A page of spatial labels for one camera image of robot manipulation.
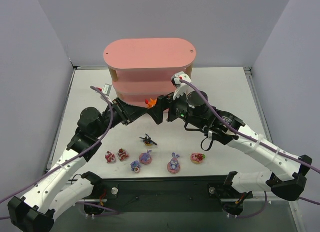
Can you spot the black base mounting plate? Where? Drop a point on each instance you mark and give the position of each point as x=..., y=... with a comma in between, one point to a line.
x=166, y=194

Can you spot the pink three-tier shelf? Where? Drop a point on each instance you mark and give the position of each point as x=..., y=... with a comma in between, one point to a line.
x=141, y=69

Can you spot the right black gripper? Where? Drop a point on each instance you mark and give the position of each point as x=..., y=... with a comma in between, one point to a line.
x=170, y=107

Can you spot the blue bunny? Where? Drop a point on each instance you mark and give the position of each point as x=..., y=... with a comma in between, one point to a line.
x=174, y=166

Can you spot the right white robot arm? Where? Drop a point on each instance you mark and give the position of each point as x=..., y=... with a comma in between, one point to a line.
x=286, y=173

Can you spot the pink bear strawberry donut toy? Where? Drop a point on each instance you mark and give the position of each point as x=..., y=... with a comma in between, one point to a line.
x=197, y=158

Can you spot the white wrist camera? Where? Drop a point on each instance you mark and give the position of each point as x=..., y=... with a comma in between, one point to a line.
x=105, y=92
x=181, y=87

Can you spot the purple bunny donut toy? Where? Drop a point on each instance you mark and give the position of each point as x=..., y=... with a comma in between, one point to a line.
x=145, y=158

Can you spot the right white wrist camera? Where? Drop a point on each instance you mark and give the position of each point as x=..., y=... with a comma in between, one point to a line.
x=181, y=87

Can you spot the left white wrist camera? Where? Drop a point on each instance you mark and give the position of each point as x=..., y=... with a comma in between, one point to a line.
x=105, y=92

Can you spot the orange spiky creature toy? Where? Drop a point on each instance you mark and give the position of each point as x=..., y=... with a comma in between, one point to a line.
x=150, y=103

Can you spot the red white cake toy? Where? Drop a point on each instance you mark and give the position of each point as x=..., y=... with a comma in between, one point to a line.
x=110, y=157

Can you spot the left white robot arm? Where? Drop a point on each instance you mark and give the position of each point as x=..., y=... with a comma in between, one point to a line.
x=38, y=209

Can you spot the black bat creature toy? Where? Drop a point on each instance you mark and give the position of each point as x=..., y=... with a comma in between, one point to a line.
x=147, y=140

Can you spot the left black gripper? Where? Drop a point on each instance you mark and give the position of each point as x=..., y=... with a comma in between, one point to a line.
x=122, y=111

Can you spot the strawberry cake bear toy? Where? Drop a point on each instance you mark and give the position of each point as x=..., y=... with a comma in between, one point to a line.
x=122, y=154

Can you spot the small purple bunny toy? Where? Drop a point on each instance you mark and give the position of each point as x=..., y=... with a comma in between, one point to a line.
x=135, y=166

